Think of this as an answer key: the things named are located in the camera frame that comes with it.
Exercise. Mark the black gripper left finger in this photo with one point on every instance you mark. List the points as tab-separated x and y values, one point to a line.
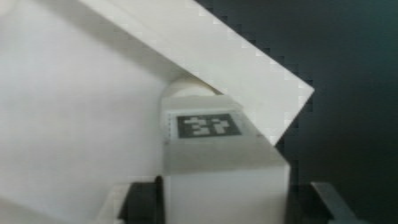
134	204

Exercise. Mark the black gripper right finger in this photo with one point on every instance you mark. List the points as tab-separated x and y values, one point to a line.
317	206

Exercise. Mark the white leg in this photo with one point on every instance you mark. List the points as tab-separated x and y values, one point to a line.
224	169

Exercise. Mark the white square table top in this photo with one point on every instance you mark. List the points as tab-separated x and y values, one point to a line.
93	54

